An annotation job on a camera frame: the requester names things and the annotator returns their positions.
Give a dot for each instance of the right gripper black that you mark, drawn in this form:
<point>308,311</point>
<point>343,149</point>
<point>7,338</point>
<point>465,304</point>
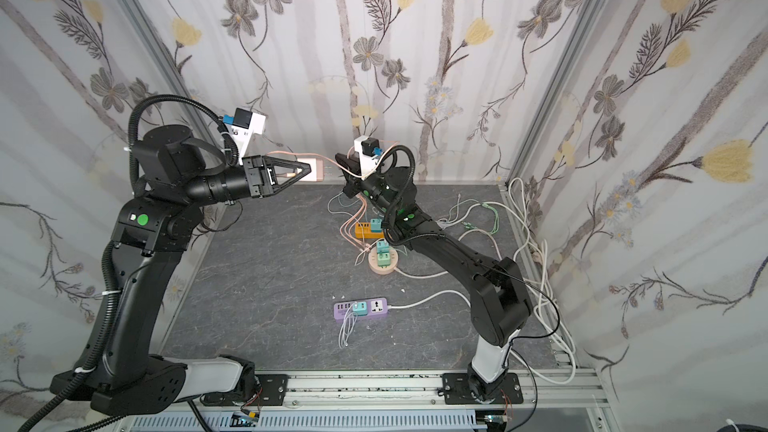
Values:
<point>354,180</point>

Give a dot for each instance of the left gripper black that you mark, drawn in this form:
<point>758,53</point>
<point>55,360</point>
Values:
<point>255,176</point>

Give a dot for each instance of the pink charger adapter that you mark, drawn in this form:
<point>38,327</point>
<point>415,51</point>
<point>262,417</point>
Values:
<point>316,166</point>

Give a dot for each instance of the teal charger adapter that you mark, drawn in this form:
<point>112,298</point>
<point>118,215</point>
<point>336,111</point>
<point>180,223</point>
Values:
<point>382,246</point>
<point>359,308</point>
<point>376,225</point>

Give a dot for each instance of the round pink power socket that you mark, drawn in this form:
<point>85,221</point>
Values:
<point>371,260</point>

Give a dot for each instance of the light green charger adapter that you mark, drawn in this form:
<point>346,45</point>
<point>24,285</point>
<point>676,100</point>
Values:
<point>383,260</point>

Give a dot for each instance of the purple power strip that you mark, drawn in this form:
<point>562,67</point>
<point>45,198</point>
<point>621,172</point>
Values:
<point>377,307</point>

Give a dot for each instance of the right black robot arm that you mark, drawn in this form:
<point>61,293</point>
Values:
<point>500,301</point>

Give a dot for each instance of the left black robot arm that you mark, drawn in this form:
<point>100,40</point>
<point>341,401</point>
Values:
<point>174,176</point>

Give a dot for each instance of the orange power strip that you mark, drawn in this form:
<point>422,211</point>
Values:
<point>363,231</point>

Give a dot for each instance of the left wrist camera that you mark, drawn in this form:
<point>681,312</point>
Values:
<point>243,125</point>

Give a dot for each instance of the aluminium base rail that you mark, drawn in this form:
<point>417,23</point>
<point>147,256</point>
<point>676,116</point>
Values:
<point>560,399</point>

